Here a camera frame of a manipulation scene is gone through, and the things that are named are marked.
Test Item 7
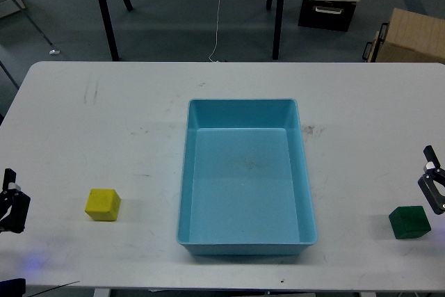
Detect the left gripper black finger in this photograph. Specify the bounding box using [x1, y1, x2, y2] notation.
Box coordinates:
[1, 168, 31, 233]

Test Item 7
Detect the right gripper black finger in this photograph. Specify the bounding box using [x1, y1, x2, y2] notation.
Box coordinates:
[418, 145, 444, 215]

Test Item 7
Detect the green block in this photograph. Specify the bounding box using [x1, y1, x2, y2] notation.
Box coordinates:
[389, 206, 431, 240]

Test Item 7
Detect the yellow block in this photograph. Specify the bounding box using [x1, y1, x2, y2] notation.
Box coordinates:
[85, 188, 121, 222]

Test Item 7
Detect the cardboard box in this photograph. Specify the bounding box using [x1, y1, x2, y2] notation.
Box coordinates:
[362, 8, 444, 64]

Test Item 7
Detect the black storage box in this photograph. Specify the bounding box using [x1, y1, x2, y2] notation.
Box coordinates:
[298, 0, 357, 32]

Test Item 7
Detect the blue plastic tray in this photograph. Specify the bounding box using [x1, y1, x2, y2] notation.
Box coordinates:
[177, 99, 318, 255]

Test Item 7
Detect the wooden cabinet at left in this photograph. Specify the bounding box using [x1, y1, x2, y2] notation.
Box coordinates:
[1, 0, 53, 46]

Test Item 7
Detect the white cable on floor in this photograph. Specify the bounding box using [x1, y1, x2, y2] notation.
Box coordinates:
[208, 0, 224, 63]

